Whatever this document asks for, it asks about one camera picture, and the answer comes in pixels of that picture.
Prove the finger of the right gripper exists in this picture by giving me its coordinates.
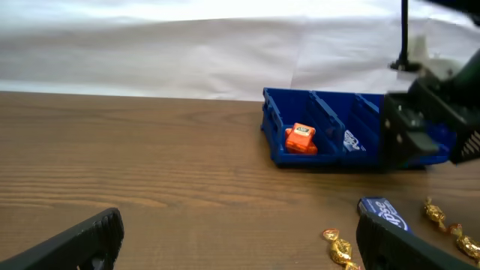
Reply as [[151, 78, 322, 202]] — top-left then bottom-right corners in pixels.
[[379, 92, 440, 170], [449, 128, 480, 166]]

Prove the gold candy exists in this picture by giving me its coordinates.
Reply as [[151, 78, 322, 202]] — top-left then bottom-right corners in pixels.
[[423, 196, 449, 232], [322, 227, 362, 270], [448, 223, 480, 264]]

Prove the blue candy pack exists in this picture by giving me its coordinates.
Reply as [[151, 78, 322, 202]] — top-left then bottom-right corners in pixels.
[[341, 128, 368, 154], [355, 196, 414, 236]]

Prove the blue tray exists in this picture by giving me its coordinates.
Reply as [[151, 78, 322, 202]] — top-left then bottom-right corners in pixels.
[[260, 87, 458, 170]]

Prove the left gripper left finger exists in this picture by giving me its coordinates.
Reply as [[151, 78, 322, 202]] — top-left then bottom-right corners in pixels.
[[0, 207, 125, 270]]

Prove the orange candy box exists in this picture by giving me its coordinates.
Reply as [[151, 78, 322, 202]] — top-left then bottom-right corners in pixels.
[[284, 122, 317, 151], [283, 127, 319, 156]]

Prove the black cable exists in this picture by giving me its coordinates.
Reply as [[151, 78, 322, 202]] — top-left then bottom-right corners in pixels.
[[388, 0, 423, 73]]

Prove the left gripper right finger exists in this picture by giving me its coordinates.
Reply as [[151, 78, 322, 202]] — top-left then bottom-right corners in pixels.
[[355, 212, 480, 270]]

